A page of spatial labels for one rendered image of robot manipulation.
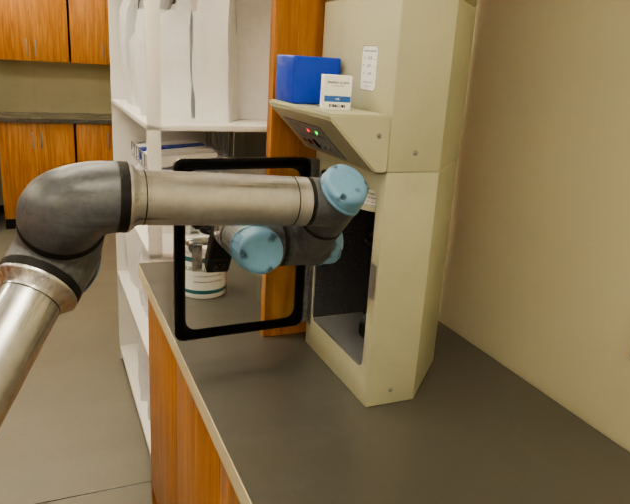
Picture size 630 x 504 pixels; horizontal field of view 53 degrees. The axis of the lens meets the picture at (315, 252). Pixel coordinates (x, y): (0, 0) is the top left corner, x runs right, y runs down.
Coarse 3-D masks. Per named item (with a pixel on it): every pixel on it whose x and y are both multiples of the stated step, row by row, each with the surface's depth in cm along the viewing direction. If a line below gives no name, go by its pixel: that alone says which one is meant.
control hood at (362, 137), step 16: (288, 112) 125; (304, 112) 116; (320, 112) 110; (336, 112) 109; (352, 112) 111; (368, 112) 113; (336, 128) 107; (352, 128) 107; (368, 128) 108; (384, 128) 110; (304, 144) 139; (336, 144) 116; (352, 144) 108; (368, 144) 109; (384, 144) 111; (352, 160) 116; (368, 160) 110; (384, 160) 111
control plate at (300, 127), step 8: (288, 120) 131; (296, 120) 125; (296, 128) 131; (304, 128) 125; (312, 128) 120; (320, 128) 115; (304, 136) 131; (312, 136) 126; (320, 136) 120; (312, 144) 132; (328, 144) 120; (328, 152) 126; (336, 152) 121
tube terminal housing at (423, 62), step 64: (384, 0) 109; (448, 0) 107; (384, 64) 111; (448, 64) 111; (448, 128) 118; (384, 192) 114; (448, 192) 130; (384, 256) 117; (384, 320) 122; (384, 384) 126
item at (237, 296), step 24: (288, 168) 138; (192, 240) 133; (192, 288) 136; (216, 288) 138; (240, 288) 141; (264, 288) 144; (288, 288) 146; (192, 312) 138; (216, 312) 140; (240, 312) 143; (264, 312) 145; (288, 312) 148
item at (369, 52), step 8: (368, 48) 116; (376, 48) 113; (368, 56) 116; (376, 56) 113; (368, 64) 116; (376, 64) 113; (368, 72) 116; (360, 80) 119; (368, 80) 116; (360, 88) 119; (368, 88) 117
